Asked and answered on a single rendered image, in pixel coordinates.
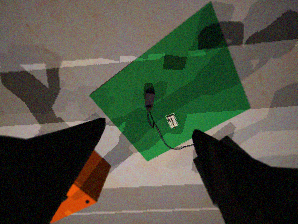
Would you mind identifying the green circuit board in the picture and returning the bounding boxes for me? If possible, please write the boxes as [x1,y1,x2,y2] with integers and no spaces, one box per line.
[90,2,251,161]

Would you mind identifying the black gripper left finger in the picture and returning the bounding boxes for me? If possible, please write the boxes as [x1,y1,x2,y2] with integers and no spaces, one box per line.
[0,118,106,224]

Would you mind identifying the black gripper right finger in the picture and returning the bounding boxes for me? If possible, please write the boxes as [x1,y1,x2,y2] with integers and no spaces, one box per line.
[192,129,298,224]

